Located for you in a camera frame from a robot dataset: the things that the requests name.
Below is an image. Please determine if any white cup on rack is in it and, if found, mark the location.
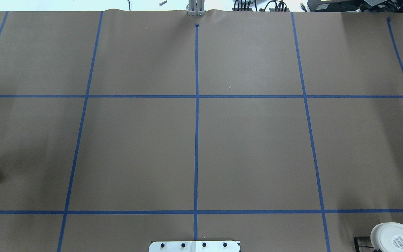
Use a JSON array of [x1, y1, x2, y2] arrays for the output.
[[370, 222, 403, 252]]

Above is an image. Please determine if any black laptop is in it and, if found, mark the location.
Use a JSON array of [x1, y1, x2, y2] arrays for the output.
[[306, 0, 403, 13]]

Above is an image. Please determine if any aluminium frame post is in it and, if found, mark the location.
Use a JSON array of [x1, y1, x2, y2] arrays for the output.
[[187, 0, 206, 16]]

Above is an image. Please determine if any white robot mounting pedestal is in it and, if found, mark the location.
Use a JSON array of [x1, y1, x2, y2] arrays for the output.
[[148, 240, 241, 252]]

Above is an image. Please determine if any black wire cup rack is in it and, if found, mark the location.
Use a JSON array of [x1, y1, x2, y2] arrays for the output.
[[353, 236, 380, 252]]

